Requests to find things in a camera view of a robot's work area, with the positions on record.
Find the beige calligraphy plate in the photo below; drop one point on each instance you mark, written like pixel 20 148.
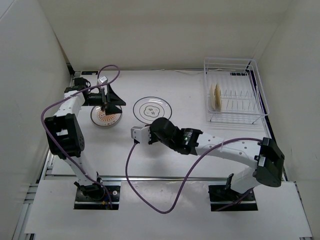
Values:
pixel 217 97

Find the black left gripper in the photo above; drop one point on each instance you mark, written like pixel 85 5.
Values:
pixel 109 101

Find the orange sunburst pattern plate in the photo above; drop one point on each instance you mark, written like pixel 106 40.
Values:
pixel 100 119

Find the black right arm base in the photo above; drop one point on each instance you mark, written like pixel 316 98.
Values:
pixel 223 199

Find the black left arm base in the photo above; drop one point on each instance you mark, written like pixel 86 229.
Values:
pixel 95 197

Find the aluminium table rail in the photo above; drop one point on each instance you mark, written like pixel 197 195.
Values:
pixel 136 178

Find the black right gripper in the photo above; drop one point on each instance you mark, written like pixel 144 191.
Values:
pixel 152 139

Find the white wire dish rack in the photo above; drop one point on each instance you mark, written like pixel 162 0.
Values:
pixel 243 100

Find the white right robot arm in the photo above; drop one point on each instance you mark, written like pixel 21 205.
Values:
pixel 263 157

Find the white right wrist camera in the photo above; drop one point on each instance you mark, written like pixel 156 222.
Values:
pixel 141 135

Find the white black-rimmed plate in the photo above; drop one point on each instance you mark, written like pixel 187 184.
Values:
pixel 150 108

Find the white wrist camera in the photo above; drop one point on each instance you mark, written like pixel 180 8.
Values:
pixel 102 80
pixel 141 135

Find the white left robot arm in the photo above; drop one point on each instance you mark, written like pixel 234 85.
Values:
pixel 66 140

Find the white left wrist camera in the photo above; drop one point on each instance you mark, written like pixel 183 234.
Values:
pixel 102 80

